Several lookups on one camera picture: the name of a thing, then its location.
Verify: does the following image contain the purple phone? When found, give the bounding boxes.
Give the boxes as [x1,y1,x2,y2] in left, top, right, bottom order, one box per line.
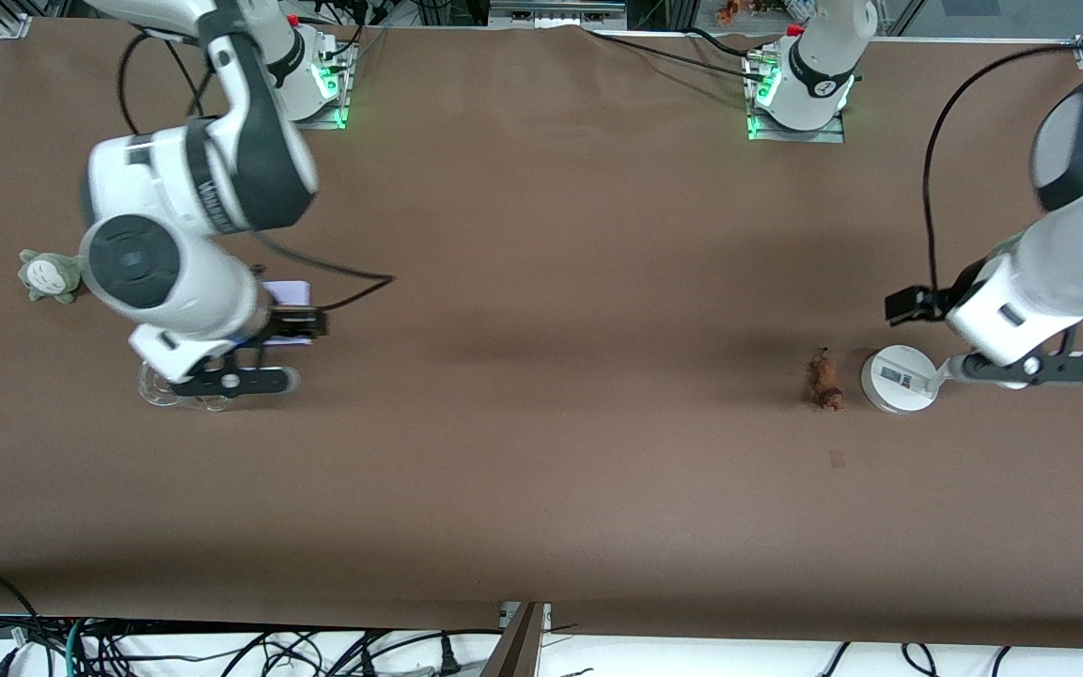
[261,279,315,347]

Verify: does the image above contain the brown lion statue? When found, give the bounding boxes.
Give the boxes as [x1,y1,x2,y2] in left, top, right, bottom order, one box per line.
[806,345,844,413]

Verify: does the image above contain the clear plastic cup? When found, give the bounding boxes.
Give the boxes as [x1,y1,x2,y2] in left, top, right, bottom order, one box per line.
[136,361,233,413]

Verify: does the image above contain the white round desk lamp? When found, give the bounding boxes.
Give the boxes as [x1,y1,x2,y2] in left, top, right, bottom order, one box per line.
[859,344,1037,416]

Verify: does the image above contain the grey green plush toy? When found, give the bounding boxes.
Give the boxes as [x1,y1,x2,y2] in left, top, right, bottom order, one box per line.
[18,248,85,305]

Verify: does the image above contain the brown table cover sheet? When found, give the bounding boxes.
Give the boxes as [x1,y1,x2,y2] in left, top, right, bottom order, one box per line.
[0,17,1083,650]

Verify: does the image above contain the wooden table support beam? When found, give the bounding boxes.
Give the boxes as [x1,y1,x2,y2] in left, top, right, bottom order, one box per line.
[479,602,548,677]

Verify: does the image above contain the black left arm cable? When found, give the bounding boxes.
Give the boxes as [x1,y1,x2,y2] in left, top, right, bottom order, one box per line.
[921,41,1083,294]

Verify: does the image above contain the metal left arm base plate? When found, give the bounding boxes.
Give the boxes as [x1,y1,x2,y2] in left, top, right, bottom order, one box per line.
[745,49,846,145]

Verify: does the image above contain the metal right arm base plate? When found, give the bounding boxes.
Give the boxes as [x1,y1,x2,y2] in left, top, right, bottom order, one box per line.
[290,39,354,131]

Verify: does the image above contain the black base signal cables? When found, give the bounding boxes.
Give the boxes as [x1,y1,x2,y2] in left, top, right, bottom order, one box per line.
[297,0,394,69]

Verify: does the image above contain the green floor cable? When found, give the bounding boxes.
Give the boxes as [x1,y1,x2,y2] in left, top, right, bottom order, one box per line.
[64,618,93,677]

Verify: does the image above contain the black base power cable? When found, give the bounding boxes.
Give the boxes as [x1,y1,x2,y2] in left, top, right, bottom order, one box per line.
[583,26,770,82]

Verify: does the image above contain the black plug cable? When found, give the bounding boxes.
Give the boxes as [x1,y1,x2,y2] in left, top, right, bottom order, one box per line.
[353,628,464,677]

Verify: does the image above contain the silver metal rail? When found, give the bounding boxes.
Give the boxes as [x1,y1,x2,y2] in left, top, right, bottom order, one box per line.
[489,0,629,30]

